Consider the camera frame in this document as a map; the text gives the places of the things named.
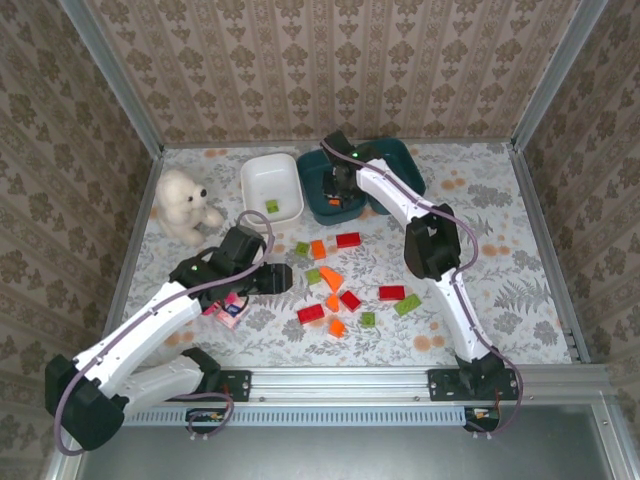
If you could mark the red lego brick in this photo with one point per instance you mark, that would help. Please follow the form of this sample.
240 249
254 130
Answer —
351 300
348 240
310 314
391 293

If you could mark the large orange lego slope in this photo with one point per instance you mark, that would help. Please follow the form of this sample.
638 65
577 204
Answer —
331 279

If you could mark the small orange lego brick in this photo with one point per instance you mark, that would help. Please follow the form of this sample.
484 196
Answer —
333 303

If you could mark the long green lego brick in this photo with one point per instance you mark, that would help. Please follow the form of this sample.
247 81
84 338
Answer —
407 305

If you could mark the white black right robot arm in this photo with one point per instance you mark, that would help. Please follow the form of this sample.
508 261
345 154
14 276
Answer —
465 310

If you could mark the teal plastic container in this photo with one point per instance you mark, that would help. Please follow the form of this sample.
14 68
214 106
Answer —
400 155
310 185

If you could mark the pink tissue packet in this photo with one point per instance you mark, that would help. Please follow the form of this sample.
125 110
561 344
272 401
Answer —
232 316

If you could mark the white plastic container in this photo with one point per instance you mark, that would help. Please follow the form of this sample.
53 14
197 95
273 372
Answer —
270 175

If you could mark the pink striped doll with glasses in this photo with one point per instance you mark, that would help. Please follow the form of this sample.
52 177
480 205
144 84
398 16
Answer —
209 309

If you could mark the white teddy bear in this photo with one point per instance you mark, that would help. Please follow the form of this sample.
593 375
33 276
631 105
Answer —
182 200

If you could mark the floral tablecloth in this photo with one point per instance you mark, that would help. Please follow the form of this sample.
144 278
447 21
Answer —
400 340

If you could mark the grey metal front panel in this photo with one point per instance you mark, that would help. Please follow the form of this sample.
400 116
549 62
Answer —
350 455

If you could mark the aluminium table back rail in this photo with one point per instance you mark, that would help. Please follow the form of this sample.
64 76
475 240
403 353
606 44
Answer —
240 144

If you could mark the aluminium table side rail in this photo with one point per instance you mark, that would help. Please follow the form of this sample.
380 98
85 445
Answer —
550 250
131 250

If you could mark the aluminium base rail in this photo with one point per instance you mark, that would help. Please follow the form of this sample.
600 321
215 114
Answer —
340 382

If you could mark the aluminium frame post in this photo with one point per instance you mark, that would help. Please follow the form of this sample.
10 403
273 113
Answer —
556 75
116 80

